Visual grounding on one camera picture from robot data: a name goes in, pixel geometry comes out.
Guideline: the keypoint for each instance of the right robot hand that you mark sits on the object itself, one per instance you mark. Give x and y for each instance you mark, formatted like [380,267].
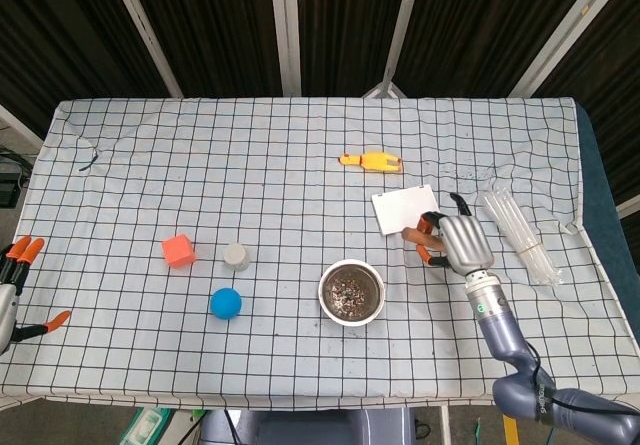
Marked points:
[465,242]

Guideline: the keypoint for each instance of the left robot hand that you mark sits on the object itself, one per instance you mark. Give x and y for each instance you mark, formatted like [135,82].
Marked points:
[5,310]

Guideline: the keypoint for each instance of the wooden stick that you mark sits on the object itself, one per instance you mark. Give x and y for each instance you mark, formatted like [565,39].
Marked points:
[422,237]

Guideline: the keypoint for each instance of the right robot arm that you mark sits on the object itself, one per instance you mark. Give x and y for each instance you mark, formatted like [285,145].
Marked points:
[505,335]

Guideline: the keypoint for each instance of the clear plastic tube bundle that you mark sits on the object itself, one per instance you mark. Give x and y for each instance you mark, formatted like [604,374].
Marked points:
[520,237]

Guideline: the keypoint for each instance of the white rectangular board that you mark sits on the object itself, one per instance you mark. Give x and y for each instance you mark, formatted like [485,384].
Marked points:
[402,207]

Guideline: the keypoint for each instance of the metal cup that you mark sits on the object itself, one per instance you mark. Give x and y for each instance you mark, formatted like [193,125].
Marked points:
[380,300]

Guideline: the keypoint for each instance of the yellow rubber chicken toy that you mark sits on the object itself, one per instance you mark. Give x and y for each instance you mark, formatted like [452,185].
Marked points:
[375,161]

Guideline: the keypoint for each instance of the black electronic device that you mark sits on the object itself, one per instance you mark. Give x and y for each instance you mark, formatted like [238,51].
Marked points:
[9,185]

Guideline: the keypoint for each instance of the crushed nut pieces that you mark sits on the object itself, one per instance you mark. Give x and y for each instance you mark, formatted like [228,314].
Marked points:
[350,292]

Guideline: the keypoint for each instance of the orange cube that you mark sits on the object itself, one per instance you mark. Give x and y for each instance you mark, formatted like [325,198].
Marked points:
[178,252]

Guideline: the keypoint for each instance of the green white box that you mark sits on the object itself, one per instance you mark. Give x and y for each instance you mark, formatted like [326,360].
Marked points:
[145,427]

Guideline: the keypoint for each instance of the checkered white tablecloth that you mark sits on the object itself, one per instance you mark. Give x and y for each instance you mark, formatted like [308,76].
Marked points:
[280,190]

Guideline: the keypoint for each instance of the blue ball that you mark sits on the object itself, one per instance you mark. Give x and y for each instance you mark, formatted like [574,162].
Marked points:
[226,304]

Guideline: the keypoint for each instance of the grey cylinder block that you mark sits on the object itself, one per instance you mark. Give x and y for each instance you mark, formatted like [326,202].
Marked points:
[236,257]

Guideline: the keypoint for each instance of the white frame beam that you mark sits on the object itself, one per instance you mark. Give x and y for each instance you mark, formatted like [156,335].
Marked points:
[20,127]
[400,25]
[565,30]
[286,30]
[145,30]

